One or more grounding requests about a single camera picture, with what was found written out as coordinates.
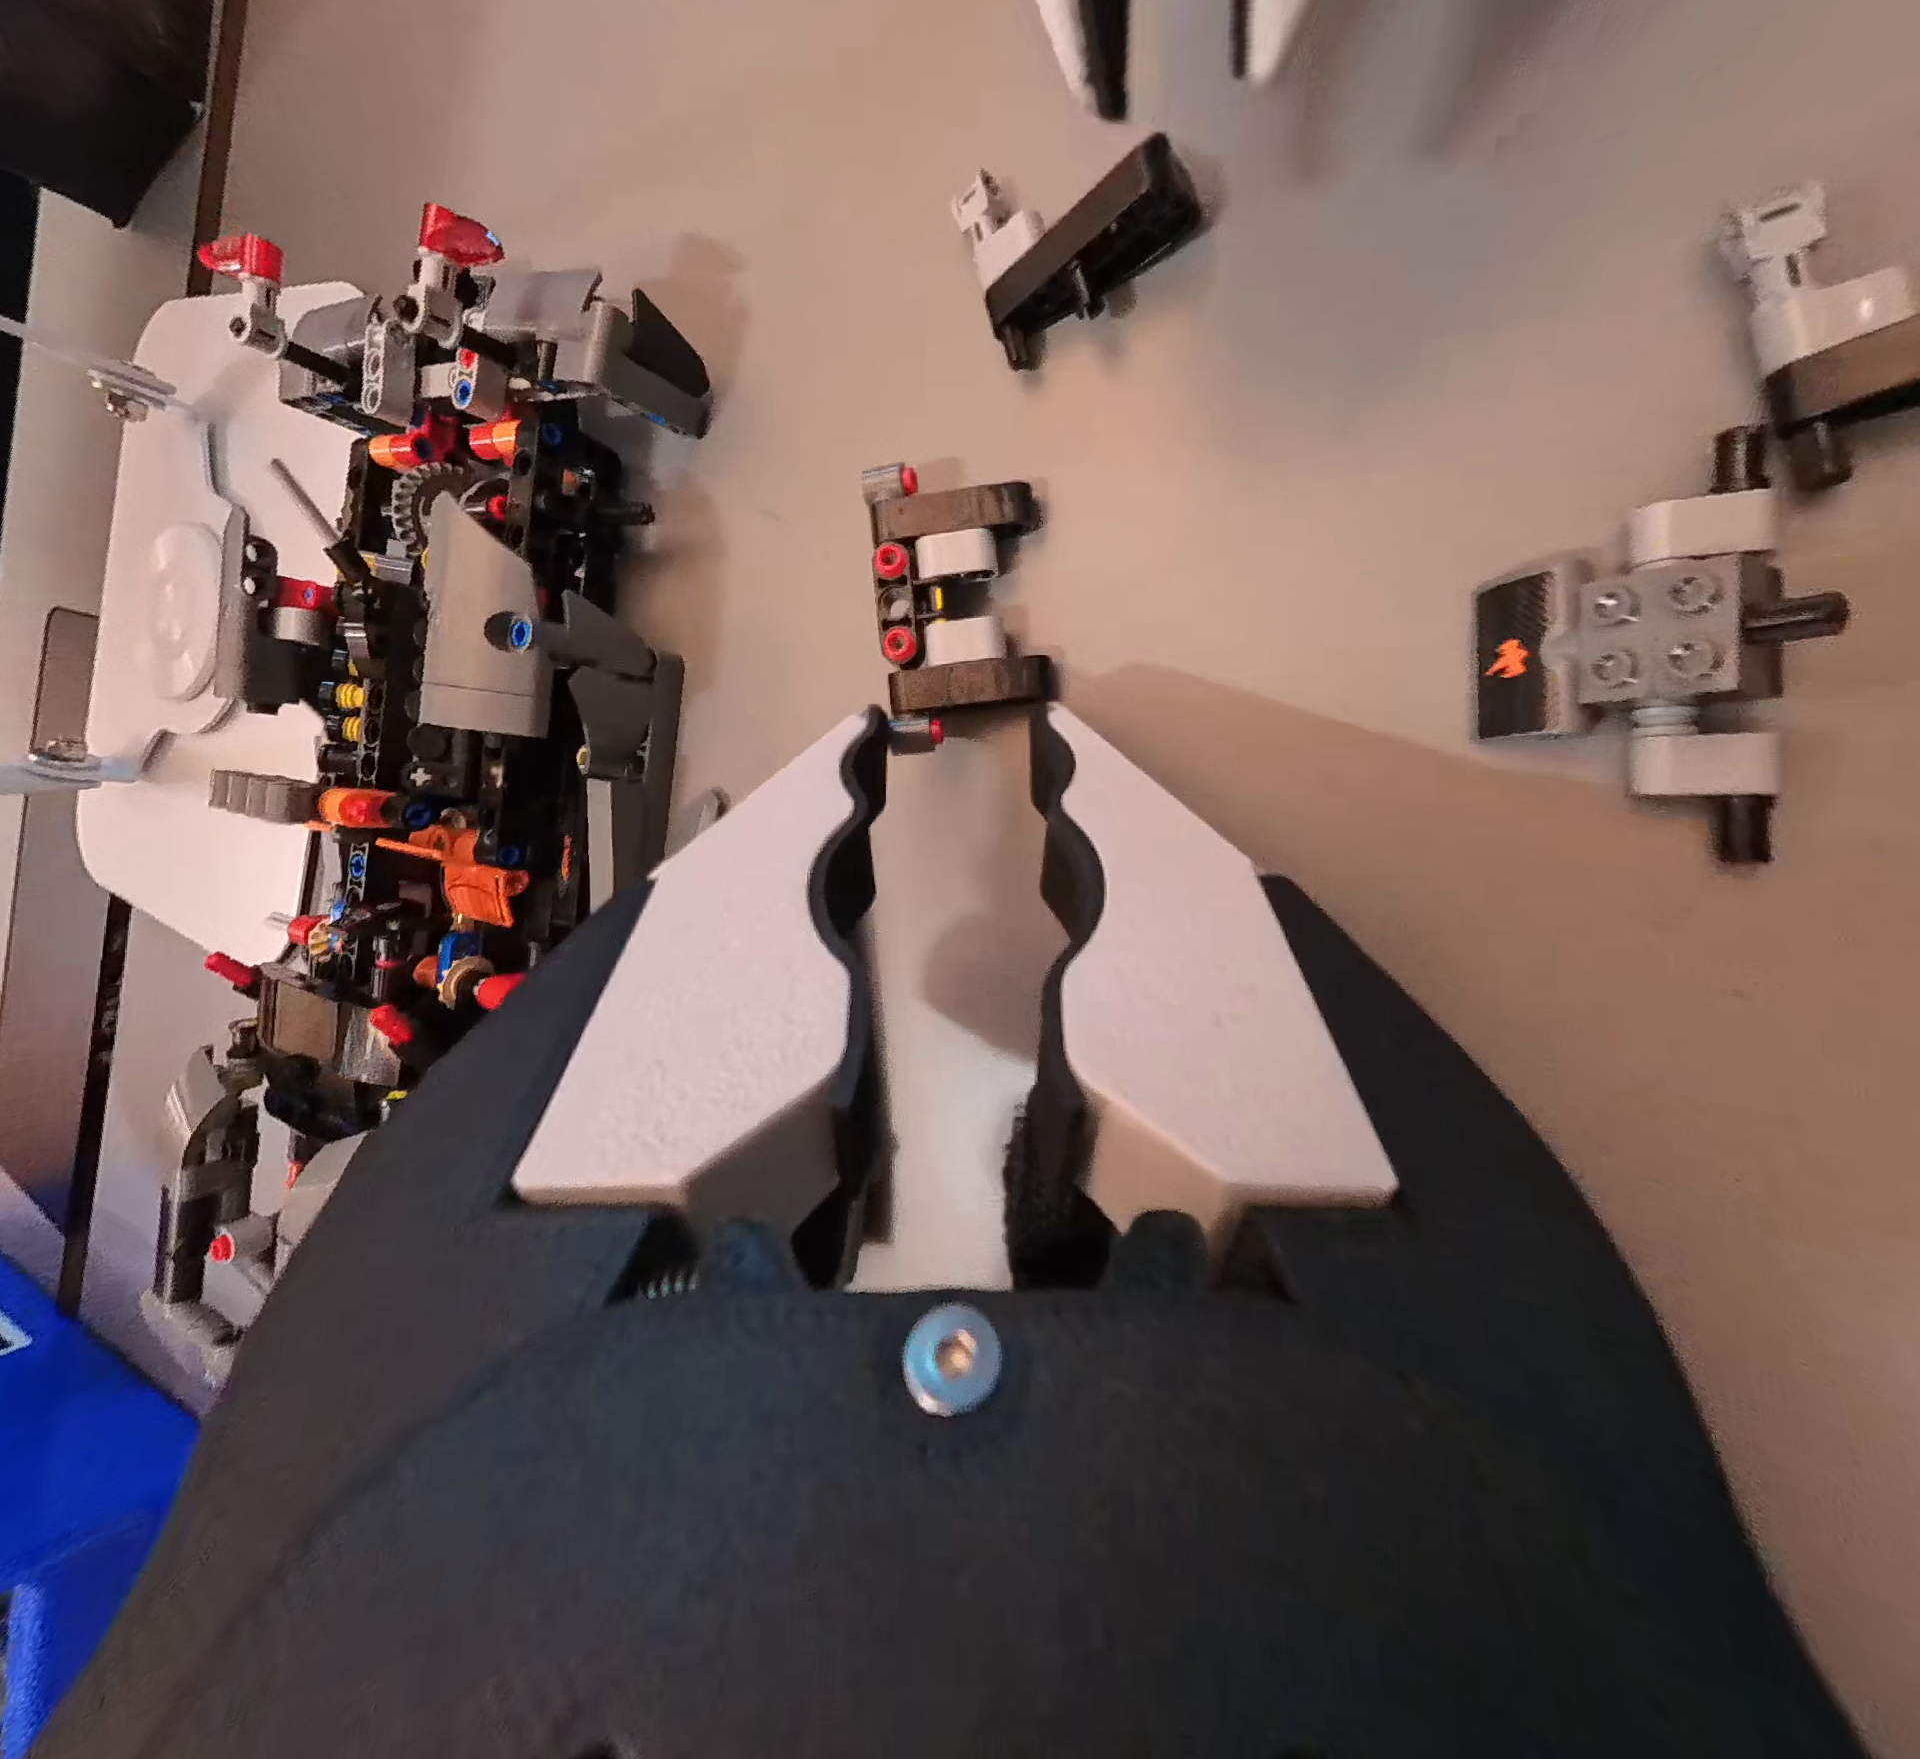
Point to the large lego vehicle model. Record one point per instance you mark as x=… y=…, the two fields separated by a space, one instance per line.
x=480 y=650

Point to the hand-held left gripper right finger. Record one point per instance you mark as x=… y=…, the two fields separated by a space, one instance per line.
x=1231 y=1039

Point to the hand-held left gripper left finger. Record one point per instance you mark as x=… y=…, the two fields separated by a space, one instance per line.
x=675 y=1039

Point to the blue plastic bin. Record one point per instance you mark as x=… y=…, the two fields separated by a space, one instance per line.
x=75 y=1459

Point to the black lego assembly red pins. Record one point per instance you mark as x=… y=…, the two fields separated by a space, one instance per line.
x=960 y=679

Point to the white rounded board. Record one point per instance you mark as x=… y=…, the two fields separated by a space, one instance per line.
x=165 y=800

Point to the black lego beam assembly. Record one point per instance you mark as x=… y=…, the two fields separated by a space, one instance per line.
x=1829 y=319
x=1110 y=229

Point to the dark grey lego axle assembly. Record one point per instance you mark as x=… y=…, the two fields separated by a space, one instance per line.
x=1649 y=633

